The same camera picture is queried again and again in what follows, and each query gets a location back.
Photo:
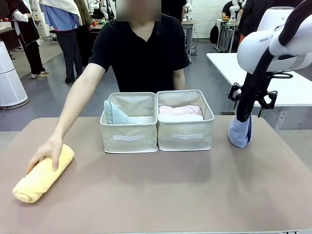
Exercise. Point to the pink towel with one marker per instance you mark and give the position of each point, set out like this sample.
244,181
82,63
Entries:
180,109

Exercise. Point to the person's right hand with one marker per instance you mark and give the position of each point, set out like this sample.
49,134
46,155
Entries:
47,153

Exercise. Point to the blue towel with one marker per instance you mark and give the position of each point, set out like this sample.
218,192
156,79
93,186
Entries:
239,132

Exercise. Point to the yellow towel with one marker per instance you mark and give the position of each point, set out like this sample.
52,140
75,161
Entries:
42,175

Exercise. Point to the white towel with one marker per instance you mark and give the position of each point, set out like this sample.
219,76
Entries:
181,118

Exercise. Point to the white side table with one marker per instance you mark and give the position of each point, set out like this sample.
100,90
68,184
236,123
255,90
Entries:
224,70

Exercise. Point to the brown table mat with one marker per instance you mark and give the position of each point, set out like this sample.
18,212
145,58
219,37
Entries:
151,190

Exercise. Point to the bystander in blue shirt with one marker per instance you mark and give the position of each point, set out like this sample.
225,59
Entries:
65,36

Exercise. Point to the bystander in orange trousers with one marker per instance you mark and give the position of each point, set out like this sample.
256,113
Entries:
247,17

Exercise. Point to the metal frame background table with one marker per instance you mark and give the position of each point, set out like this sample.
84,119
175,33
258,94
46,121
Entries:
226,31

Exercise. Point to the white air purifier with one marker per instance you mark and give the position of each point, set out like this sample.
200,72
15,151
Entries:
9,80

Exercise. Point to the teal towel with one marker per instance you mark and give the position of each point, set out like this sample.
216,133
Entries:
117,114

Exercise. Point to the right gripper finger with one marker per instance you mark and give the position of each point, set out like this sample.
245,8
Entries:
235,92
269,100

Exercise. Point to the bystander in olive jacket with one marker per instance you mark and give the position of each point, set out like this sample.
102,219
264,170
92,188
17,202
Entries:
85,36

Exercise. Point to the beige fabric storage bin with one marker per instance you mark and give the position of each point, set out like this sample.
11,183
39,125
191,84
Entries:
129,136
185,136

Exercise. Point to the black backpack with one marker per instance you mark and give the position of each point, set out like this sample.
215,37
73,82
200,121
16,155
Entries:
214,34

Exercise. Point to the person's left forearm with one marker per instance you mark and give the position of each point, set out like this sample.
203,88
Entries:
179,79

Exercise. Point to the bystander in black vest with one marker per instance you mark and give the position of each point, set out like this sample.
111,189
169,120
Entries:
26,36

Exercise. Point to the person's right forearm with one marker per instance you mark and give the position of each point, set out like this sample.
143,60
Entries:
78,97

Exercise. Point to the person in black shirt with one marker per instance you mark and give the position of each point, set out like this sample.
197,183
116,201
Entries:
141,53

